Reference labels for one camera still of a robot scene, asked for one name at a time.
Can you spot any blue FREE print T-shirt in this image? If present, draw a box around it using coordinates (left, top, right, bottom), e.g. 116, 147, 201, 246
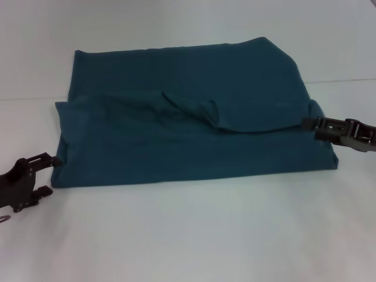
49, 36, 338, 189

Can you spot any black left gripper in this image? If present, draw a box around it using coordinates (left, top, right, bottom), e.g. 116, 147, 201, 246
0, 152, 62, 213

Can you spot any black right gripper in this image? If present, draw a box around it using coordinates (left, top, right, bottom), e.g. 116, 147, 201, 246
301, 116, 376, 153

